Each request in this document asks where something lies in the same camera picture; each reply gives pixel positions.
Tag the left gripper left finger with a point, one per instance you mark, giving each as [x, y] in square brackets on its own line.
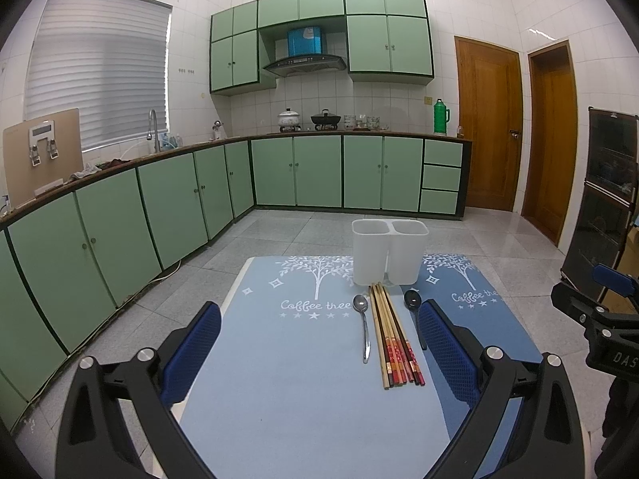
[94, 441]

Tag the black range hood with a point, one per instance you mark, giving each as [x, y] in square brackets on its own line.
[305, 53]

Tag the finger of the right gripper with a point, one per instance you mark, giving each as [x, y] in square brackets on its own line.
[612, 279]

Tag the black wok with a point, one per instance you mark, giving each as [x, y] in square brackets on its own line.
[325, 120]

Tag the light blue placemat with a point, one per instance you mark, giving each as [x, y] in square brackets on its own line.
[284, 392]

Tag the black shelf rack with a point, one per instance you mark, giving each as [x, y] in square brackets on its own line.
[609, 198]

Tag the brown wooden door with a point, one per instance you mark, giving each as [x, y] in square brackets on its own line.
[491, 118]
[554, 139]

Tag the black spoon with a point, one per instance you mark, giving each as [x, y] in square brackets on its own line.
[412, 301]

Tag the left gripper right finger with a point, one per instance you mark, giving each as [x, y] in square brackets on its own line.
[546, 439]

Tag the chrome sink faucet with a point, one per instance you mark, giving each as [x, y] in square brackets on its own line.
[153, 132]

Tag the green lower kitchen cabinets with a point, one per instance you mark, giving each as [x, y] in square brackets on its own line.
[71, 259]

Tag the window roller blind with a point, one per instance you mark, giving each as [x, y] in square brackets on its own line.
[108, 59]

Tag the red patterned chopstick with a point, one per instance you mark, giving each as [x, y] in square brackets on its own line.
[406, 379]
[410, 362]

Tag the green kitchen cabinets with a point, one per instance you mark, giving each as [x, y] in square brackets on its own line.
[259, 42]
[71, 259]

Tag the silver metal spoon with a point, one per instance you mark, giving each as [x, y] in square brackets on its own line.
[360, 305]

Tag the white double utensil holder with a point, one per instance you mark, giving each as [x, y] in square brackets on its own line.
[388, 249]

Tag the dark blue placemat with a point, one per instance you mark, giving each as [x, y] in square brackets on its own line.
[469, 300]

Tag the light bamboo chopstick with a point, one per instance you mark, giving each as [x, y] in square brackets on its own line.
[381, 346]

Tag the green thermos jug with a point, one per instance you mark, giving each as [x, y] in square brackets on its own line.
[440, 117]

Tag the white cooking pot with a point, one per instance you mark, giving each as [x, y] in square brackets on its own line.
[289, 120]

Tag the green upper kitchen cabinets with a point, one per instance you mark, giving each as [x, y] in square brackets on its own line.
[259, 42]

